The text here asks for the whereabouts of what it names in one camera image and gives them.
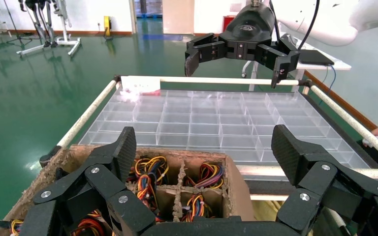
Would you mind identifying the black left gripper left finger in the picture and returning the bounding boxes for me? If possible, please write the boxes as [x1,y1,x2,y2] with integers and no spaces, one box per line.
[19,126,157,236]

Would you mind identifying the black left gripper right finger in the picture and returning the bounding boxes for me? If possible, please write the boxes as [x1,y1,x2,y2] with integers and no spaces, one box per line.
[271,124,378,236]

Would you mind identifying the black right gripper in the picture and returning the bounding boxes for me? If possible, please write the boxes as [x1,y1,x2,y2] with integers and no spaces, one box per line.
[185,3,301,89]

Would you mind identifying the white handheld controller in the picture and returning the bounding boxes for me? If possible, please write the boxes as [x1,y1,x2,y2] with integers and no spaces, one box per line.
[362,136,378,148]

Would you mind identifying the red cabinet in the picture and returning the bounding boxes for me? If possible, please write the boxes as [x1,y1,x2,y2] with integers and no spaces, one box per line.
[222,15,238,34]

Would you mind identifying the yellowish sheet under cart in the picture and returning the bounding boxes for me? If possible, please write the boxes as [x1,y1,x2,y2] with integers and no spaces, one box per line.
[251,200,295,236]

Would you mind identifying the black closed laptop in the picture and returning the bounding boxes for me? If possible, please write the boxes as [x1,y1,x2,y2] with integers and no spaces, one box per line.
[298,49,335,66]

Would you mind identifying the clear plastic compartment tray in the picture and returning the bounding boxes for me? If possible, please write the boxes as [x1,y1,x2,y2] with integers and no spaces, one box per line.
[78,88,371,164]

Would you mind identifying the brown cardboard divider box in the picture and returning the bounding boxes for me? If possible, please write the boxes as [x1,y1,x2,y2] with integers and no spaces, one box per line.
[0,145,255,236]

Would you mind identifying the small clear plastic bag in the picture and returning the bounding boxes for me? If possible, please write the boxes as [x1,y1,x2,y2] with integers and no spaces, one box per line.
[120,89,141,99]

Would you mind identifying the white office table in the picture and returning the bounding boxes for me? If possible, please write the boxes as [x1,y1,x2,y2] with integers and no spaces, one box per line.
[241,32,353,92]

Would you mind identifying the yellow floor stand sign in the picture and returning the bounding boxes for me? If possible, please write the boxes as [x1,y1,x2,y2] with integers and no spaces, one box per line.
[102,15,114,41]

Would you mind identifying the white wheeled support stand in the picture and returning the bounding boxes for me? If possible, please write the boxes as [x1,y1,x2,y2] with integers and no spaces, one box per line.
[15,0,83,59]

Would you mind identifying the black humanoid robot legs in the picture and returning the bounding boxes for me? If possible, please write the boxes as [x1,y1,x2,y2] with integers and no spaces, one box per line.
[18,0,60,49]

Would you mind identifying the black tripod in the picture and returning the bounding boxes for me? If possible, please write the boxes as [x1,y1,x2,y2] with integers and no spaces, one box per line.
[2,0,35,47]

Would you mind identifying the short black camera cable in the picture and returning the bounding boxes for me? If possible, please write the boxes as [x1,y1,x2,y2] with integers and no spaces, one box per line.
[268,0,282,40]

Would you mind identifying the blue laptop cable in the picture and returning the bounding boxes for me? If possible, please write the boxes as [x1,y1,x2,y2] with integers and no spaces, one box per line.
[318,64,338,106]

